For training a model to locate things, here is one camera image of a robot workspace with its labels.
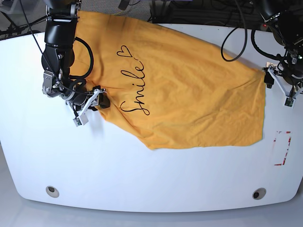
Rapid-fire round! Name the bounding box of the yellow T-shirt with script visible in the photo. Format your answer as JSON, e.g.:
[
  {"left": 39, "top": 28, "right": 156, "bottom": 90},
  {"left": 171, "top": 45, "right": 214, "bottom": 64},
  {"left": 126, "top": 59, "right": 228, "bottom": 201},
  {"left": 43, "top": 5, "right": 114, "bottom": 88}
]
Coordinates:
[{"left": 76, "top": 11, "right": 266, "bottom": 149}]

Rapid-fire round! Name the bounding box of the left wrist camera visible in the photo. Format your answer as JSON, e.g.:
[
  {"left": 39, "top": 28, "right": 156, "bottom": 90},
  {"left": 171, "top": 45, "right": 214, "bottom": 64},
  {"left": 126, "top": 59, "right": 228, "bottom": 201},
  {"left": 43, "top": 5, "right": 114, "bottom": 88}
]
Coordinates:
[{"left": 284, "top": 97, "right": 296, "bottom": 108}]

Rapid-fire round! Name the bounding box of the table cable grommet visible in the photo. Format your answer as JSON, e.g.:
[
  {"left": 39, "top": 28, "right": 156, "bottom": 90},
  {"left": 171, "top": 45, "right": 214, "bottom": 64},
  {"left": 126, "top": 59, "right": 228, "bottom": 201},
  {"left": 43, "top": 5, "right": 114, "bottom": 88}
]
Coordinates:
[
  {"left": 45, "top": 186, "right": 60, "bottom": 198},
  {"left": 252, "top": 188, "right": 267, "bottom": 200}
]

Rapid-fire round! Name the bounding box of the right table cable grommet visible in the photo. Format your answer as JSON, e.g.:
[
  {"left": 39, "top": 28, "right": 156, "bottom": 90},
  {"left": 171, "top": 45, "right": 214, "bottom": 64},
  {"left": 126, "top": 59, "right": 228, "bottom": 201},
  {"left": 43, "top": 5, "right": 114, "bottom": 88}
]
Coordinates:
[{"left": 252, "top": 188, "right": 267, "bottom": 200}]

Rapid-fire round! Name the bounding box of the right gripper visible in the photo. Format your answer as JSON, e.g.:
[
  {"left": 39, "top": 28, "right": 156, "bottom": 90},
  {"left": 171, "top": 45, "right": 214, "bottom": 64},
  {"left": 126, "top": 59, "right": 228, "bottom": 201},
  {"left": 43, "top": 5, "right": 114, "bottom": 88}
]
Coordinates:
[{"left": 42, "top": 70, "right": 110, "bottom": 111}]

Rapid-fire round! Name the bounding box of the black power strip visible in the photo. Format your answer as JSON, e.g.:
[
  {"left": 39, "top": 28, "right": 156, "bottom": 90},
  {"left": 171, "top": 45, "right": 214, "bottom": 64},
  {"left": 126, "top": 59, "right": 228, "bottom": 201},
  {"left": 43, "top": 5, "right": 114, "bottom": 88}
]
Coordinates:
[{"left": 259, "top": 22, "right": 270, "bottom": 32}]

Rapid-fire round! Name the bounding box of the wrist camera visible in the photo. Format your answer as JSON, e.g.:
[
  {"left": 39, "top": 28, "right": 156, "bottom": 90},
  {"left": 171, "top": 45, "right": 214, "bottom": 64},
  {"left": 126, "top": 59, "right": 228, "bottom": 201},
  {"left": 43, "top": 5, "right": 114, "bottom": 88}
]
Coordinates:
[
  {"left": 73, "top": 114, "right": 89, "bottom": 127},
  {"left": 284, "top": 97, "right": 296, "bottom": 108}
]

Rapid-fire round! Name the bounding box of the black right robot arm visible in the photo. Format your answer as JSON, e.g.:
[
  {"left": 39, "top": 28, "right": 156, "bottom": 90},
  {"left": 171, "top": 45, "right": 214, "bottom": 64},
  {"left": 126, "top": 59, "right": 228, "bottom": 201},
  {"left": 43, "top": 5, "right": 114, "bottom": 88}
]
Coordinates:
[{"left": 41, "top": 0, "right": 110, "bottom": 113}]

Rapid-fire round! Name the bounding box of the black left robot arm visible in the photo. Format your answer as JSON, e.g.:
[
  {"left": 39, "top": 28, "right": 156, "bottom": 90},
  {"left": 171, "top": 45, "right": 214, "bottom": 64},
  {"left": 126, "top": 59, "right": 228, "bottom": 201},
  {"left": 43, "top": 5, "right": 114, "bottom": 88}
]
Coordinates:
[{"left": 250, "top": 0, "right": 303, "bottom": 99}]

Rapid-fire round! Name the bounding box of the black tripod stand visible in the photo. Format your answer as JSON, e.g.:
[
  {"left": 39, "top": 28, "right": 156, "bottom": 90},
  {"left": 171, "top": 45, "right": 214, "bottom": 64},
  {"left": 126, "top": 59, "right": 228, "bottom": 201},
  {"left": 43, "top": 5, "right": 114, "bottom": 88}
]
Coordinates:
[{"left": 0, "top": 12, "right": 46, "bottom": 40}]

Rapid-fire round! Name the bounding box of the red tape rectangle marker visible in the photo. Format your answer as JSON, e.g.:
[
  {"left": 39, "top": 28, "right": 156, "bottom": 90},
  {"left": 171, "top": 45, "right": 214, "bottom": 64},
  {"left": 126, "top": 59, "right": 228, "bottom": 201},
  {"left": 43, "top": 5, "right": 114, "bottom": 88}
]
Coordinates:
[{"left": 272, "top": 131, "right": 292, "bottom": 166}]

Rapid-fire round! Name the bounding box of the left table cable grommet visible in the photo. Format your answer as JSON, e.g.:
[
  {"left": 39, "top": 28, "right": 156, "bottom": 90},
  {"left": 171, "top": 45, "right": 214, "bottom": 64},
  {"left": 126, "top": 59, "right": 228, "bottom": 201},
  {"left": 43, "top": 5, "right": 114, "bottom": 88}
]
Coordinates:
[{"left": 45, "top": 186, "right": 60, "bottom": 198}]

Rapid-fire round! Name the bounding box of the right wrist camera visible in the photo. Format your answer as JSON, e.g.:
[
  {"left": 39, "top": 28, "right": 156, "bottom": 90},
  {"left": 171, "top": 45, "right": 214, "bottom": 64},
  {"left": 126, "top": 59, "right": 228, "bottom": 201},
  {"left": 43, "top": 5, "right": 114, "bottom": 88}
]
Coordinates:
[{"left": 73, "top": 114, "right": 89, "bottom": 127}]

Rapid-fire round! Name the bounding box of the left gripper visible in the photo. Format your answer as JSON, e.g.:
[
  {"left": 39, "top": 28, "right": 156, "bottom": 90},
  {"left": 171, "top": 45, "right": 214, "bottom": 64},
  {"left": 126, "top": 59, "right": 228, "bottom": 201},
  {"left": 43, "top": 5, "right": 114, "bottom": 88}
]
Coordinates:
[{"left": 262, "top": 53, "right": 303, "bottom": 95}]

